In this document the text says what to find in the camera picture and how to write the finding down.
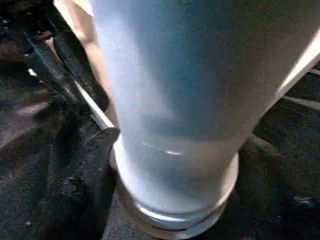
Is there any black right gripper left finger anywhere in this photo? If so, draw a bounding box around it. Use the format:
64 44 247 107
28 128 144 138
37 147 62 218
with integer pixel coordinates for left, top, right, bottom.
24 127 121 240

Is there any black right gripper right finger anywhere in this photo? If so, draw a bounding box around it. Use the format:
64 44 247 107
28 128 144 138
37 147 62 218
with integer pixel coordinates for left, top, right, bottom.
219 133 320 240

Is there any white plastic table top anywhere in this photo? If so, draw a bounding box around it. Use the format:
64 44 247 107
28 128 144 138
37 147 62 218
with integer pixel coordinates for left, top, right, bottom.
53 0 320 240

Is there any white plastic table leg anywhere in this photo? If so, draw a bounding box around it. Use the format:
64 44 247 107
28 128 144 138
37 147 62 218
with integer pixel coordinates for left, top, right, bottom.
91 0 320 226

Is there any black plastic mat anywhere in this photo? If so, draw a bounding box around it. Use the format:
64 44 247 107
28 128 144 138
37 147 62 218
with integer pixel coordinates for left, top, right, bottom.
0 0 320 240

